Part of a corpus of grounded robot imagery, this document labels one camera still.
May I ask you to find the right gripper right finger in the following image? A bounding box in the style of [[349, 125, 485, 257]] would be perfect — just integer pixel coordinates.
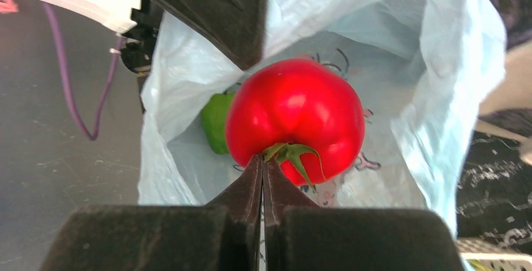
[[262, 160, 464, 270]]

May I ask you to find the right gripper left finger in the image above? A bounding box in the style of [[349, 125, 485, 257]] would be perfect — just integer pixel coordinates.
[[41, 155, 263, 270]]

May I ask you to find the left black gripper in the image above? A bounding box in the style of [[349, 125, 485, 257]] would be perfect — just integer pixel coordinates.
[[116, 0, 271, 72]]

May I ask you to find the green bell pepper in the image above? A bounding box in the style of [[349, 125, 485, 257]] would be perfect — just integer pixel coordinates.
[[200, 92, 235, 155]]

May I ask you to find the red bell pepper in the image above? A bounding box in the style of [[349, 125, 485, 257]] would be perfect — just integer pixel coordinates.
[[225, 58, 365, 186]]

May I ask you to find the light blue plastic bag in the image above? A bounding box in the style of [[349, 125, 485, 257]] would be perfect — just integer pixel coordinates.
[[138, 0, 506, 233]]

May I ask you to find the beige canvas tote bag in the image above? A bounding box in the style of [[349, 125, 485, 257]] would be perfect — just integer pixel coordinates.
[[476, 41, 531, 164]]

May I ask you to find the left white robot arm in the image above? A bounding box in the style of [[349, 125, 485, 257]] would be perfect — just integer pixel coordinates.
[[39, 0, 267, 75]]

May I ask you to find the white vegetable basket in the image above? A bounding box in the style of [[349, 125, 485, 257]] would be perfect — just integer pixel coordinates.
[[455, 238, 531, 271]]

